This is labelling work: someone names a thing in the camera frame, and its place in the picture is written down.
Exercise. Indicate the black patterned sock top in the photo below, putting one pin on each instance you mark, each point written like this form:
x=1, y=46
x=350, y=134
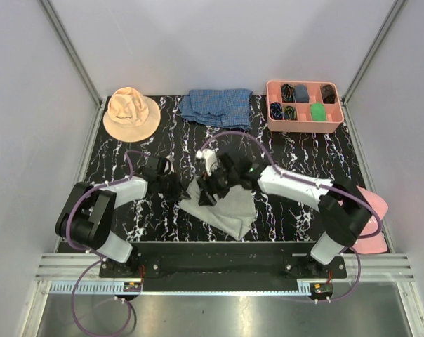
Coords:
x=287, y=93

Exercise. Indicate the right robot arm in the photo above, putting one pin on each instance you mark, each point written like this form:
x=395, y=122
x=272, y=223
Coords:
x=343, y=209

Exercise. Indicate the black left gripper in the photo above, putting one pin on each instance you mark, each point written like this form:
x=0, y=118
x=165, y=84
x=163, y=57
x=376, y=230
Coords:
x=179, y=192

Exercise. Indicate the dark brown rolled sock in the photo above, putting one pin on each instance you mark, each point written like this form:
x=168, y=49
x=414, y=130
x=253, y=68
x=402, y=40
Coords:
x=328, y=94

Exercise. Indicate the orange bucket hat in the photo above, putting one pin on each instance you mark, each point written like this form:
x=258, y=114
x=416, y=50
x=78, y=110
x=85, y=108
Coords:
x=130, y=116

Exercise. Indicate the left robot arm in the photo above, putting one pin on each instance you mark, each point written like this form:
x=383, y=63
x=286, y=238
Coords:
x=86, y=218

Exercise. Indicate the blue checkered cloth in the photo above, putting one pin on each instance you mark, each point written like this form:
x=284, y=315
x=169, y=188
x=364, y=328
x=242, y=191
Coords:
x=218, y=108

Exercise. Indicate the blue grey rolled sock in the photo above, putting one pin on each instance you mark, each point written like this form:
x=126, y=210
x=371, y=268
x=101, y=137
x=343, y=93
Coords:
x=301, y=94

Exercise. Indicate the yellow patterned rolled sock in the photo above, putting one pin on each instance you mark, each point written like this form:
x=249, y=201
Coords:
x=290, y=113

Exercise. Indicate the grey cloth napkin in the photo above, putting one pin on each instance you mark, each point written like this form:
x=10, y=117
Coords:
x=232, y=215

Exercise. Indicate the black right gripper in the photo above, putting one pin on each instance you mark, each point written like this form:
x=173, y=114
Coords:
x=208, y=189

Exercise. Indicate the aluminium front rail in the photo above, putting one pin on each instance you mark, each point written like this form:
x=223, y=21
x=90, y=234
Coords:
x=71, y=272

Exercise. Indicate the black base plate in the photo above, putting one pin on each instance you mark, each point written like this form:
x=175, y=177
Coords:
x=160, y=259

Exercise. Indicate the pink baseball cap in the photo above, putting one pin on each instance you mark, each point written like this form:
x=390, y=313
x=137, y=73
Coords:
x=376, y=244

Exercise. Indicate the pink compartment tray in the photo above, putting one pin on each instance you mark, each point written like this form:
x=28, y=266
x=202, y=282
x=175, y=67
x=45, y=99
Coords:
x=304, y=124

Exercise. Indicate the green rolled sock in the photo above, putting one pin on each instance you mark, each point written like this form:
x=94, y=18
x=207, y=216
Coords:
x=318, y=112

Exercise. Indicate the blue dotted rolled sock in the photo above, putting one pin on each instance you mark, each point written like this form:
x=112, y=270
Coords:
x=276, y=111

